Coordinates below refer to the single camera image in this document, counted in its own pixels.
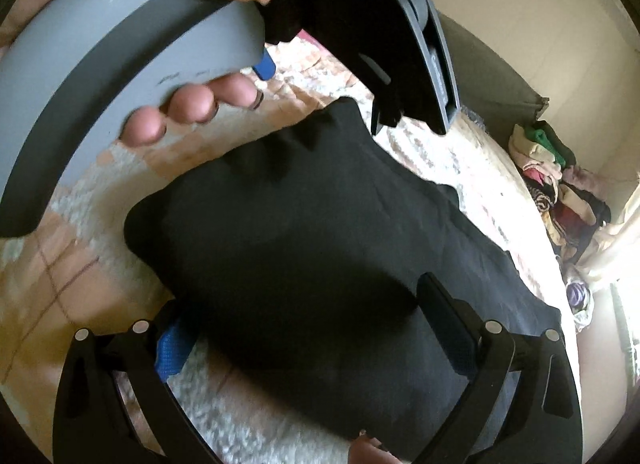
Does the purple white cloth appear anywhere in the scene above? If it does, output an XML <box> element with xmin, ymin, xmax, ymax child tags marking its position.
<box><xmin>564</xmin><ymin>278</ymin><xmax>597</xmax><ymax>334</ymax></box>

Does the pile of folded clothes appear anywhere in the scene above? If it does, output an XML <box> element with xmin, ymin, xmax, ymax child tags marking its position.
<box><xmin>506</xmin><ymin>119</ymin><xmax>615</xmax><ymax>266</ymax></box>

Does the grey bed headboard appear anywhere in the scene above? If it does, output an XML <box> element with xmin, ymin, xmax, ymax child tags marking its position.
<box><xmin>439</xmin><ymin>11</ymin><xmax>551</xmax><ymax>129</ymax></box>

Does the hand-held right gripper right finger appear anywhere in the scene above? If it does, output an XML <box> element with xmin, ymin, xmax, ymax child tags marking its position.
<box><xmin>410</xmin><ymin>271</ymin><xmax>586</xmax><ymax>464</ymax></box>

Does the person's right hand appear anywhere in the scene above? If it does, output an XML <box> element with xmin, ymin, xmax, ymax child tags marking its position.
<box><xmin>346</xmin><ymin>431</ymin><xmax>402</xmax><ymax>464</ymax></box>

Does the floral bed blanket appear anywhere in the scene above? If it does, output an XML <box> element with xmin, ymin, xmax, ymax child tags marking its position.
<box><xmin>0</xmin><ymin>36</ymin><xmax>583</xmax><ymax>464</ymax></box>

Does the black sweater with orange cuffs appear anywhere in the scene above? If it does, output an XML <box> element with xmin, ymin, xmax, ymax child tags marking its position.
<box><xmin>122</xmin><ymin>95</ymin><xmax>565</xmax><ymax>463</ymax></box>

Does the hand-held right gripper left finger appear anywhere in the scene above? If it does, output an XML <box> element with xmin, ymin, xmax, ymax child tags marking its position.
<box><xmin>52</xmin><ymin>299</ymin><xmax>211</xmax><ymax>464</ymax></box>

